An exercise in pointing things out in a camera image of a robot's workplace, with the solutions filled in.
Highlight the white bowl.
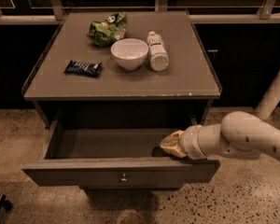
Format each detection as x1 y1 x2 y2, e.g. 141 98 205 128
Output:
111 38 148 71

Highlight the grey drawer cabinet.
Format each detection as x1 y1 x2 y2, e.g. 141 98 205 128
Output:
21 10 223 191

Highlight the green chip bag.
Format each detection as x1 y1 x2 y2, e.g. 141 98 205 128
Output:
87 12 127 48

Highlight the white plastic bottle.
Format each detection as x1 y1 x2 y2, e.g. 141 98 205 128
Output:
147 31 169 72

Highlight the dark blue snack bar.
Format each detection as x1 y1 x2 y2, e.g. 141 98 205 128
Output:
64 61 102 77

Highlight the metal railing frame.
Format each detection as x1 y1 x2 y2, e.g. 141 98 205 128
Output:
0 0 280 24

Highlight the grey top drawer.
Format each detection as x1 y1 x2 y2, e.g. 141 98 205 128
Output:
22 120 219 189

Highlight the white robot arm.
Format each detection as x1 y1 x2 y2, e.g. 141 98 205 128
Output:
160 70 280 161

